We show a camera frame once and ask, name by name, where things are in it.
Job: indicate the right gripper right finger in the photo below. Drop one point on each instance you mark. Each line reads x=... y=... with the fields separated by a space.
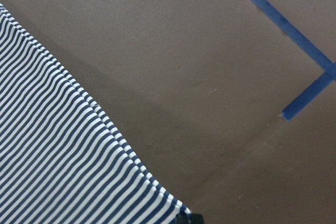
x=196 y=219

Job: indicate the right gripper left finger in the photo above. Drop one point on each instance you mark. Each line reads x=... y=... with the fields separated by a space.
x=182 y=219

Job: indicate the blue white striped polo shirt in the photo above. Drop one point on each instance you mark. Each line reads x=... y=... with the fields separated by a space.
x=62 y=158

